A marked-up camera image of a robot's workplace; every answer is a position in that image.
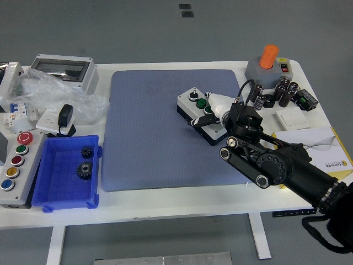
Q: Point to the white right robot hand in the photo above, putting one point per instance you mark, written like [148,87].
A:
[218,103]

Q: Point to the grey four-button control box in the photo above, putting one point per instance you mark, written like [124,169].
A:
[190,103]

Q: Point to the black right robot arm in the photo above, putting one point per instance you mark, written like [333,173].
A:
[289,165]

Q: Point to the grey five-button control box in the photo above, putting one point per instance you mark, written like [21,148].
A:
[30,171]

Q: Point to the black capacitor with silver label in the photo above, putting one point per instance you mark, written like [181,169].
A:
[259,102]

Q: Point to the orange cylinder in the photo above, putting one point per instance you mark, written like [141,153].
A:
[268,58]

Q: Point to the blue-grey table mat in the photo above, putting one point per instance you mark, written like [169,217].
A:
[143,138]

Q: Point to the black power module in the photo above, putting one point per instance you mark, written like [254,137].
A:
[306,99]

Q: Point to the dark floor plate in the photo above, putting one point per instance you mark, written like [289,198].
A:
[184,6]
[187,14]

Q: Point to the white and yellow booklet box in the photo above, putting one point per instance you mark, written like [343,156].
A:
[328,149]

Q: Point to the black table control panel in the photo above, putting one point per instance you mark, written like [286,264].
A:
[293,213]

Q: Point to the white table leg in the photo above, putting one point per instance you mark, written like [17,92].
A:
[260,237]
[55,245]

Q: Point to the small black gear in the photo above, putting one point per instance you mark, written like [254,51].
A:
[86,152]

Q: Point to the large black gear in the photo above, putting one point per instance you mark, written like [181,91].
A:
[84,170]

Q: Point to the black power adapter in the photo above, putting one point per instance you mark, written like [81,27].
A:
[65,114]

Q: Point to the clear plastic bag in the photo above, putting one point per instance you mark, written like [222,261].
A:
[55,91]

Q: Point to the grey metal plate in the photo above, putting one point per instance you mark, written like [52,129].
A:
[162,260]

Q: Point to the blue plastic bin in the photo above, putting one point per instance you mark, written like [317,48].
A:
[63,190]

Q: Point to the small white plug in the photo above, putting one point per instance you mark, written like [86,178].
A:
[33,113]

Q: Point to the white plastic housing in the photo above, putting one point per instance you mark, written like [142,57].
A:
[11,74]

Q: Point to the grey switch box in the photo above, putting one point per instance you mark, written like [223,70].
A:
[264,77]

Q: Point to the white wall switch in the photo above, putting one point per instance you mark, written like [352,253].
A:
[292,117]

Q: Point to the grey enclosure with clear cover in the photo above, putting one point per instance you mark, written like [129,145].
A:
[91,80]

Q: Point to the white wall socket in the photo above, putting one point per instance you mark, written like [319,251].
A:
[45,121]

